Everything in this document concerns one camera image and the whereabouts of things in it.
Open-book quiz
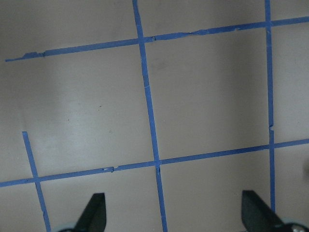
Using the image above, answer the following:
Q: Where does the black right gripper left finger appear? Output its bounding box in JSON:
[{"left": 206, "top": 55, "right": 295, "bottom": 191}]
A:
[{"left": 75, "top": 193, "right": 107, "bottom": 232}]

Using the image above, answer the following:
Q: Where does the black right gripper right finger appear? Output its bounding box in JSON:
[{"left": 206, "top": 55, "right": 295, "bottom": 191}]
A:
[{"left": 241, "top": 190, "right": 284, "bottom": 232}]

